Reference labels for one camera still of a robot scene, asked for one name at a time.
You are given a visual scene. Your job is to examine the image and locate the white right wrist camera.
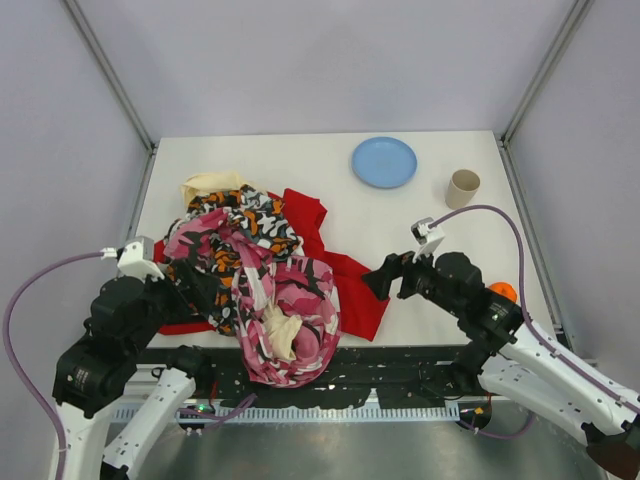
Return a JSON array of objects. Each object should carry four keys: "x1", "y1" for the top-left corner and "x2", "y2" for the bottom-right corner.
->
[{"x1": 411, "y1": 217, "x2": 445, "y2": 263}]

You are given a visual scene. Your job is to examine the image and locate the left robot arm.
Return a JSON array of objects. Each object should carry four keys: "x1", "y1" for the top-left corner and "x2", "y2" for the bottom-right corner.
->
[{"x1": 53, "y1": 260, "x2": 220, "y2": 479}]

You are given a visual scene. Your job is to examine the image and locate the pink camouflage cloth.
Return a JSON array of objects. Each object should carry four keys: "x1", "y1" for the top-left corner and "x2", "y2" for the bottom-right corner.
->
[{"x1": 163, "y1": 206, "x2": 343, "y2": 389}]

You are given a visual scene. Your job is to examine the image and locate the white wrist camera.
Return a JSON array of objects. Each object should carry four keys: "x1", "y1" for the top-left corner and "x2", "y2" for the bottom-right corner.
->
[
  {"x1": 100, "y1": 236, "x2": 165, "y2": 281},
  {"x1": 411, "y1": 217, "x2": 445, "y2": 263}
]

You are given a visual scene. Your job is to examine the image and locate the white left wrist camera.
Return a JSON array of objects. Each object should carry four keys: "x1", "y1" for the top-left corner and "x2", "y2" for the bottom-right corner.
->
[{"x1": 100, "y1": 236, "x2": 165, "y2": 281}]

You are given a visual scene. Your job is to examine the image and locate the beige paper cup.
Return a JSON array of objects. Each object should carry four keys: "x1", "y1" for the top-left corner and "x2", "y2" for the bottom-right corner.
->
[{"x1": 445, "y1": 169, "x2": 481, "y2": 210}]

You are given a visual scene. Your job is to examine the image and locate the white slotted cable duct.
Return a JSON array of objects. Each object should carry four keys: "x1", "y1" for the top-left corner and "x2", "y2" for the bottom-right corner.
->
[{"x1": 113, "y1": 401, "x2": 460, "y2": 425}]

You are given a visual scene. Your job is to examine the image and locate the orange round object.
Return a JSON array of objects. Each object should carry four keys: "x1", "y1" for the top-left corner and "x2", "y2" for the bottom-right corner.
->
[{"x1": 489, "y1": 282, "x2": 518, "y2": 303}]

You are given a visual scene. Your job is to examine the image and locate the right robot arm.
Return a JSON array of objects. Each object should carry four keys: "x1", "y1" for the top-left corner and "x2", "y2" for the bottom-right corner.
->
[{"x1": 362, "y1": 252, "x2": 639, "y2": 479}]

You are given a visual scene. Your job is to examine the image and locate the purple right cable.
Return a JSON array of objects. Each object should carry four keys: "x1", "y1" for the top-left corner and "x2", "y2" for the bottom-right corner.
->
[{"x1": 429, "y1": 204, "x2": 640, "y2": 416}]

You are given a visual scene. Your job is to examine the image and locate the orange black camouflage cloth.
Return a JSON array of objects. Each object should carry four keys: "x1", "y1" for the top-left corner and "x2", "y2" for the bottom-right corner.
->
[{"x1": 163, "y1": 184, "x2": 301, "y2": 336}]

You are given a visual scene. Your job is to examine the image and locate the blue round plate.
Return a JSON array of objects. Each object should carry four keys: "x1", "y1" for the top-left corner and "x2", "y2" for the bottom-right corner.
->
[{"x1": 351, "y1": 136, "x2": 418, "y2": 189}]

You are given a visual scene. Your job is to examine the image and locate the purple cable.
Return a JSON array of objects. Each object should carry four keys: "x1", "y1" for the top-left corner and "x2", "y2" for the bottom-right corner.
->
[
  {"x1": 2, "y1": 251, "x2": 121, "y2": 480},
  {"x1": 429, "y1": 204, "x2": 640, "y2": 416}
]

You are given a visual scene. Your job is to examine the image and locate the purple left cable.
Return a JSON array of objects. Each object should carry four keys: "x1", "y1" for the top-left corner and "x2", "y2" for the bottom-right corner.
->
[{"x1": 2, "y1": 251, "x2": 121, "y2": 480}]

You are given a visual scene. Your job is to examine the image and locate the red cloth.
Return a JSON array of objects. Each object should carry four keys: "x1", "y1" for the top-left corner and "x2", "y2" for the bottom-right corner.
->
[{"x1": 160, "y1": 188, "x2": 389, "y2": 341}]

